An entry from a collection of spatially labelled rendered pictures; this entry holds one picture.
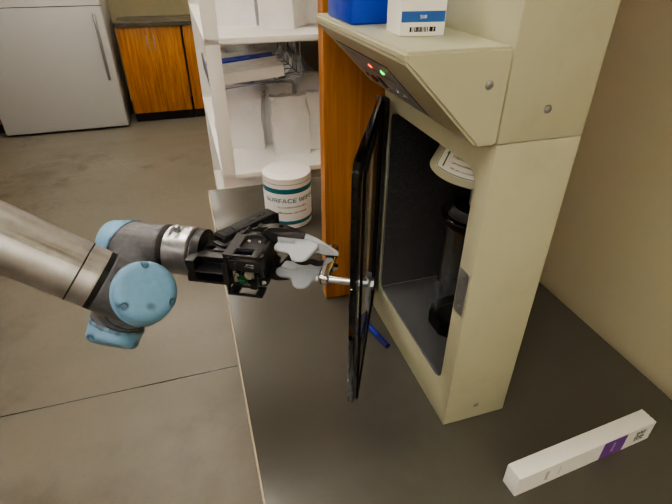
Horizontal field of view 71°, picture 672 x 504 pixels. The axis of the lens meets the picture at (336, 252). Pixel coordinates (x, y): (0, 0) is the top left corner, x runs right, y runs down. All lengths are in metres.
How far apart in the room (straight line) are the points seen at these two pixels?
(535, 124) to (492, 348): 0.34
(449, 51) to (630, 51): 0.57
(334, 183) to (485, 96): 0.45
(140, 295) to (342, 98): 0.48
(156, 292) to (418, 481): 0.46
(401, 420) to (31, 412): 1.81
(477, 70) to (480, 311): 0.32
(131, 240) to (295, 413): 0.38
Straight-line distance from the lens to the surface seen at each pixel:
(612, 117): 1.04
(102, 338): 0.73
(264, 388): 0.87
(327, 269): 0.67
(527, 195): 0.61
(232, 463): 1.93
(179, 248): 0.72
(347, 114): 0.87
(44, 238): 0.61
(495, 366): 0.78
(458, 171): 0.67
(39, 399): 2.41
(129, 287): 0.59
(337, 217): 0.94
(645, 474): 0.89
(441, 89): 0.49
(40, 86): 5.58
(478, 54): 0.50
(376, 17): 0.65
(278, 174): 1.26
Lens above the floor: 1.59
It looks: 33 degrees down
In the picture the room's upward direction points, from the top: straight up
